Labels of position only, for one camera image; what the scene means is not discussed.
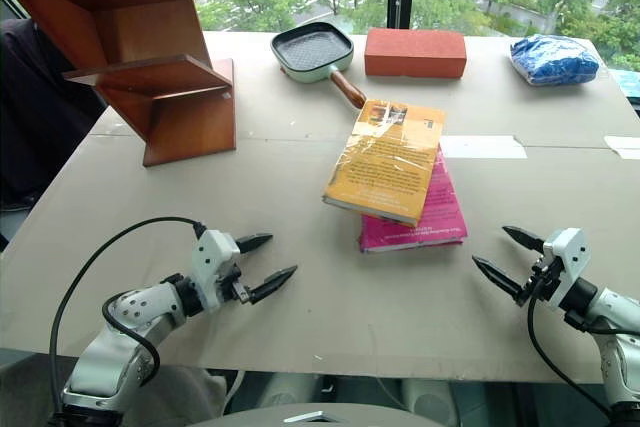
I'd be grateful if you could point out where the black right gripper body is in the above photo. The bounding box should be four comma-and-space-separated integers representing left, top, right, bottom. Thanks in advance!
516, 250, 563, 308

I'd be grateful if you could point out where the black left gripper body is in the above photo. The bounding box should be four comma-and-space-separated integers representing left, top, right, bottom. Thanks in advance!
219, 254, 252, 305

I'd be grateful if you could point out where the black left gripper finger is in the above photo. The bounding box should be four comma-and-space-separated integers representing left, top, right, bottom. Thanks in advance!
234, 232, 274, 255
247, 264, 299, 306

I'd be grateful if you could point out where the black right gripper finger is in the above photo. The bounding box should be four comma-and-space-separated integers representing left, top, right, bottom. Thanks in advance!
501, 225, 545, 252
471, 254, 527, 305

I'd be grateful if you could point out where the pink book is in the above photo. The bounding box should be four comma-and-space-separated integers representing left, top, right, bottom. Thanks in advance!
358, 143, 470, 255

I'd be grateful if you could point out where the orange book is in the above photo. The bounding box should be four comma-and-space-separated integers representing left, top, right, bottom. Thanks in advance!
321, 98, 447, 229

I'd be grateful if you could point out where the wooden shelf unit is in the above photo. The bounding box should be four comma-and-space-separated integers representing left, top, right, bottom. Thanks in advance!
0, 0, 238, 169

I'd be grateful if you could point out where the long white tape strip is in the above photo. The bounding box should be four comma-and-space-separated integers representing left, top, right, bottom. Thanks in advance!
439, 134, 529, 160

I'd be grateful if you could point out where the short white tape strip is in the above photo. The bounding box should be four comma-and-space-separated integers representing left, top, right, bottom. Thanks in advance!
603, 134, 640, 161

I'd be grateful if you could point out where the grey rounded robot body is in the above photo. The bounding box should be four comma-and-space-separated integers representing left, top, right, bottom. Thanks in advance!
188, 402, 454, 427

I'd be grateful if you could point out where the blue plastic bag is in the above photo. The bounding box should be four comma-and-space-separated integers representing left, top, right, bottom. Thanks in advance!
509, 33, 601, 87

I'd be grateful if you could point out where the teal object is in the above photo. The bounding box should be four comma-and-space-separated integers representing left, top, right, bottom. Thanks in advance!
609, 67, 640, 99

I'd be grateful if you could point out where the mint green square frying pan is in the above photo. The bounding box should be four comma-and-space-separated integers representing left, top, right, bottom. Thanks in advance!
269, 21, 368, 110

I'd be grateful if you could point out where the red brick block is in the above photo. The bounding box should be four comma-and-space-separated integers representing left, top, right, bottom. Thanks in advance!
363, 27, 468, 80

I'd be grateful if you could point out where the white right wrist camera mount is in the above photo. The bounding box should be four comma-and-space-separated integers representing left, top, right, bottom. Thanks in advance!
542, 227, 590, 309

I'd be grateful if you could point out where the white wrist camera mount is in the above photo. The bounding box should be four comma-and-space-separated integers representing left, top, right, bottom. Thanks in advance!
190, 229, 242, 309
542, 227, 590, 309

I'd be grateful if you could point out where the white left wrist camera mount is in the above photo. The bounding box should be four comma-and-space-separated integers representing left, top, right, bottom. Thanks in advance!
190, 229, 242, 309

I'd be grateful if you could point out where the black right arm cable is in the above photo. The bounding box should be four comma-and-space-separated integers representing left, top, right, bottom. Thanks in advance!
526, 291, 615, 421

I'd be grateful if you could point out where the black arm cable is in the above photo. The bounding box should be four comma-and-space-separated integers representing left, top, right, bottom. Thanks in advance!
48, 216, 207, 421
526, 291, 615, 421

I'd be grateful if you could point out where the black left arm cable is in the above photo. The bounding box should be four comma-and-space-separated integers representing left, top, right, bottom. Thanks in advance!
48, 216, 207, 421

